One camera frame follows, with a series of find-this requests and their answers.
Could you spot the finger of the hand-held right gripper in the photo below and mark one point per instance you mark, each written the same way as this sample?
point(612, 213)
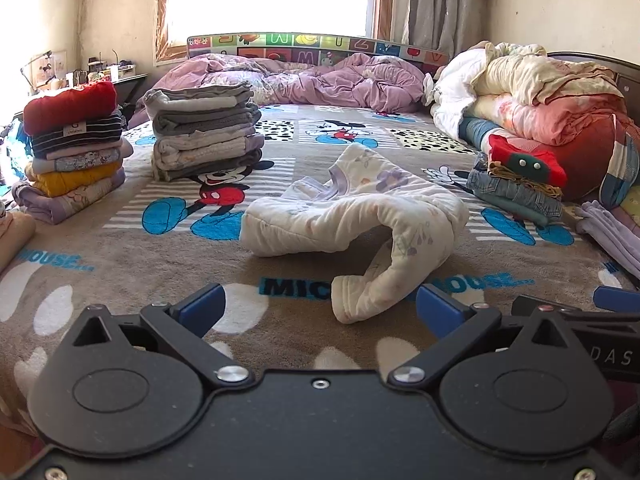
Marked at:
point(620, 297)
point(522, 305)

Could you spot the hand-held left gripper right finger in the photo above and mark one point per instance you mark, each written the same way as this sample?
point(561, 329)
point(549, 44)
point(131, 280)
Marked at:
point(440, 312)

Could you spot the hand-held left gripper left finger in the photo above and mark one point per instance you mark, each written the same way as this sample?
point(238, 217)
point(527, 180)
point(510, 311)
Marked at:
point(200, 307)

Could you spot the white padded floral baby garment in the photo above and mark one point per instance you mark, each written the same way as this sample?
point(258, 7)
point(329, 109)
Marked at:
point(350, 210)

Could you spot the pale purple folded clothes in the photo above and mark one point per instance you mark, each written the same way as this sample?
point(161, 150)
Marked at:
point(610, 232)

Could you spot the stack of grey folded clothes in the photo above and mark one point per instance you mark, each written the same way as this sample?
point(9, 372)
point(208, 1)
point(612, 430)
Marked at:
point(205, 120)

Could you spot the stack of colourful folded clothes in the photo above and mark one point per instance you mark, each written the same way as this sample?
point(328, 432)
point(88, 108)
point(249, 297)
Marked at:
point(70, 135)

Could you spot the brown cartoon printed blanket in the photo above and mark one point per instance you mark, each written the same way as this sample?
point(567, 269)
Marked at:
point(150, 270)

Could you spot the folded teal garment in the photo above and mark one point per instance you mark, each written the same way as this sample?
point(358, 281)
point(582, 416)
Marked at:
point(525, 216)

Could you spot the folded blue jeans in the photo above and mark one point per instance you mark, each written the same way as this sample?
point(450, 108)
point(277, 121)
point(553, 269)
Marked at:
point(505, 193)

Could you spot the mustard lace cloth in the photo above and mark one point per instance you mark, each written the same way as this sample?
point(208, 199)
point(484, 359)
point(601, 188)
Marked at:
point(530, 183)

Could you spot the plaid patchwork pillow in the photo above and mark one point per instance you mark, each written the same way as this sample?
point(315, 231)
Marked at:
point(622, 170)

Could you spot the red cushion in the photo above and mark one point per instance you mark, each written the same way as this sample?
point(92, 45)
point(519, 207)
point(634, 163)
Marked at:
point(590, 160)

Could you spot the red and green garment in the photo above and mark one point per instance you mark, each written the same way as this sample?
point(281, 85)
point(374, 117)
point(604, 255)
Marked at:
point(515, 152)

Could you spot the blue plaid cloth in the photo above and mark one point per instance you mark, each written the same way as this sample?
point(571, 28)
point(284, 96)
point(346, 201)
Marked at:
point(477, 132)

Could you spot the pink floral quilt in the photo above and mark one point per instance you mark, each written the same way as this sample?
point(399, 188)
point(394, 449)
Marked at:
point(540, 117)

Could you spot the peach cloth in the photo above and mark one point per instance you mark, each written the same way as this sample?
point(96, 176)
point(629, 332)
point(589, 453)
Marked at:
point(15, 237)

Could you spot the dark wooden headboard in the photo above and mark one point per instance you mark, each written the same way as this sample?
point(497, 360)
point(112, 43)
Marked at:
point(627, 85)

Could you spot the pile of bedding and pillows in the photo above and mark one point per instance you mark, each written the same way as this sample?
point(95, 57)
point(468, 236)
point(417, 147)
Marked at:
point(460, 90)

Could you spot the cream quilt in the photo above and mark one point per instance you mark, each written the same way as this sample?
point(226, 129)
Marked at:
point(540, 72)

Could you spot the dark cluttered desk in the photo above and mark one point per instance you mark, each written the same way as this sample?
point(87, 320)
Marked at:
point(127, 82)

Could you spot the purple quilt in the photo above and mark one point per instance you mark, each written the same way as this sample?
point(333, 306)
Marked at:
point(350, 85)

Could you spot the colourful alphabet headboard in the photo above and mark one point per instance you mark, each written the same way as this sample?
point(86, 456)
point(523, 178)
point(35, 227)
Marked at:
point(280, 42)

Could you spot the black desk lamp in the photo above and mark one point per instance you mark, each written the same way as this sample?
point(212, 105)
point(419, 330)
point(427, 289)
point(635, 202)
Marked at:
point(30, 67)

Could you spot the grey curtain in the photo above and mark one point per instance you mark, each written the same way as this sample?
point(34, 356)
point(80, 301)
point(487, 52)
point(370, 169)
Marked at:
point(440, 5)

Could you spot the wall picture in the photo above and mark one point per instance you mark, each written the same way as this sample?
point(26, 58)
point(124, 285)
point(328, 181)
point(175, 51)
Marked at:
point(55, 65)

